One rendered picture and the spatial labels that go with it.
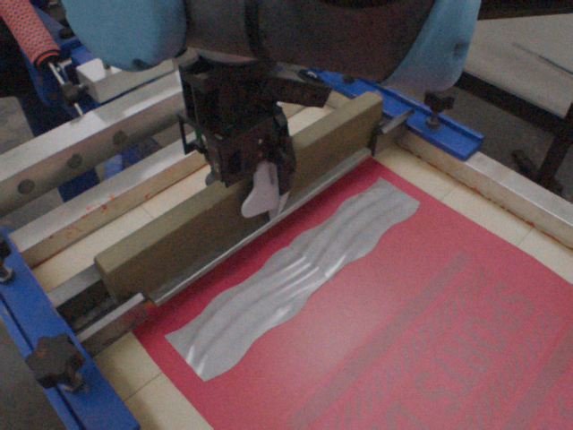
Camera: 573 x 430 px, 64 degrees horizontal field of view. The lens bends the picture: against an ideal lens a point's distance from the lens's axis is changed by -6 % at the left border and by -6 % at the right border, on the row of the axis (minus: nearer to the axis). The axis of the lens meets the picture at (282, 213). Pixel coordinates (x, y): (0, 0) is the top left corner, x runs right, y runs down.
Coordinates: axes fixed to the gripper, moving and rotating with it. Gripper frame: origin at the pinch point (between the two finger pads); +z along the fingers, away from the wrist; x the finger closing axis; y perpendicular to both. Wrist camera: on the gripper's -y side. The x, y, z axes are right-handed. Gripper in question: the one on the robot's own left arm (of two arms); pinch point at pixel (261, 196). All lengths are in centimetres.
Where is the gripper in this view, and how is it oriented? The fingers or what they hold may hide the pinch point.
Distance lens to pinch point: 57.0
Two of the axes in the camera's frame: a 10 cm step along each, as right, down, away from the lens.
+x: 6.9, 5.3, -4.9
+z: 0.0, 6.8, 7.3
